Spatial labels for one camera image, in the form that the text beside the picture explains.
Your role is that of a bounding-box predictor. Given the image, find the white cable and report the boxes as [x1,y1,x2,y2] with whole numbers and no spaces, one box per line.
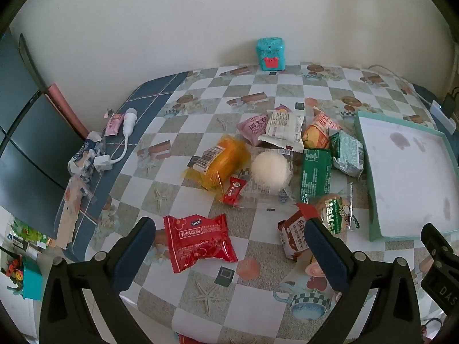
[366,64,436,106]

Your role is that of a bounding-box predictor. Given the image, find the round white bun packet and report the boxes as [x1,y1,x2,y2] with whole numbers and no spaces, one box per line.
[238,150,298,210]

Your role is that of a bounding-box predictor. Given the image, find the colourful toy pile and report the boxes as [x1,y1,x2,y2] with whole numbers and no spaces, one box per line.
[0,254,24,294]

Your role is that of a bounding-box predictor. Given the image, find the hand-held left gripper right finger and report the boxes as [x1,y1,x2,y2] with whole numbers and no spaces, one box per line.
[304,218,422,344]

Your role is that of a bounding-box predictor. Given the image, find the large red snack packet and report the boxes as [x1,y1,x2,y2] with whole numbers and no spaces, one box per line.
[164,214,239,275]

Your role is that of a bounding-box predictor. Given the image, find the black power adapter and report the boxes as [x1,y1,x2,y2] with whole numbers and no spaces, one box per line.
[443,91,459,119]

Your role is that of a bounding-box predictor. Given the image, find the crumpled blue white wrapper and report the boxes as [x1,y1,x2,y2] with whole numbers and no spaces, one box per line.
[68,131,106,178]

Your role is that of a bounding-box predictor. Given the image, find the dark panelled cabinet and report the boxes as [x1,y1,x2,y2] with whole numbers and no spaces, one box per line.
[0,30,88,239]

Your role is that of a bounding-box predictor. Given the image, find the dark green snack packet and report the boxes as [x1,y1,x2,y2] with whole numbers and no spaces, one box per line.
[299,148,333,205]

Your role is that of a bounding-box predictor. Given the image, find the checkered printed tablecloth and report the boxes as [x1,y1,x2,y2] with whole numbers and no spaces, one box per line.
[54,62,456,344]

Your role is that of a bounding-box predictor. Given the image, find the green label bun packet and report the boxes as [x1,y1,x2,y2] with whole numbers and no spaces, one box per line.
[316,183,360,237]

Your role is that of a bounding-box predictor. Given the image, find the pink snack packet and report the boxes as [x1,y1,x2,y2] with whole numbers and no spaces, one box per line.
[237,104,291,147]

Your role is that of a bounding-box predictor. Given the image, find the pink flat board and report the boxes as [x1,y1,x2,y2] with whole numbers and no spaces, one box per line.
[45,83,88,140]

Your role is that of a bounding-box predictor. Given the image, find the small red candy packet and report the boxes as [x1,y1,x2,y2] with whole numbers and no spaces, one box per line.
[219,175,249,206]

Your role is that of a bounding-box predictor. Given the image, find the orange snack packet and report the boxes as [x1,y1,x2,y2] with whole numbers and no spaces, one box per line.
[302,107,341,150]

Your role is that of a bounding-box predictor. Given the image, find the small pink packet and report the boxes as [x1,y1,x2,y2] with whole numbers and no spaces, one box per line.
[104,112,124,137]

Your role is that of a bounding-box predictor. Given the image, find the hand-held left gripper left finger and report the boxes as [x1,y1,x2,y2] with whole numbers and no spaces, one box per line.
[39,217,156,344]

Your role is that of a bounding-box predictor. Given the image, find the yellow cake packet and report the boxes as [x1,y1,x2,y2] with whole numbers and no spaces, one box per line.
[184,134,252,191]

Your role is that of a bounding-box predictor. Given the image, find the white power strip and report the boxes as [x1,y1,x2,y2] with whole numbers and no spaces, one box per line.
[430,100,457,131]

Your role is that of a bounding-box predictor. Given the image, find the teal shallow tray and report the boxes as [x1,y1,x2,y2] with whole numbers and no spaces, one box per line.
[354,110,459,241]

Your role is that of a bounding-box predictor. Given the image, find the white snack packet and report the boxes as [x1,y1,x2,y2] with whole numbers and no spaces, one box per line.
[258,109,305,151]

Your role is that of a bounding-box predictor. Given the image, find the torn clear wrapper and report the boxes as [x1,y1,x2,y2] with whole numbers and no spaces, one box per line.
[54,175,94,249]

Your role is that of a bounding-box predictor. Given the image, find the white charger with cable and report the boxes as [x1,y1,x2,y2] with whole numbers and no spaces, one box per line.
[94,108,139,173]

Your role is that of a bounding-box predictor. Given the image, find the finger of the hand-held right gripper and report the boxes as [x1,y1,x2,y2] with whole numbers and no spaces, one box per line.
[421,223,455,264]

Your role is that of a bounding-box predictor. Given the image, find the brown red snack packet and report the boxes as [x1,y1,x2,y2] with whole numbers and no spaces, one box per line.
[278,204,323,261]

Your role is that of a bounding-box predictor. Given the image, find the teal toy box red crab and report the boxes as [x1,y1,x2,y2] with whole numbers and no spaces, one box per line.
[255,37,286,71]

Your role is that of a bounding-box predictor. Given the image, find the light green snack packet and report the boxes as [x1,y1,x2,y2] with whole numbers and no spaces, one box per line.
[329,130,364,180]

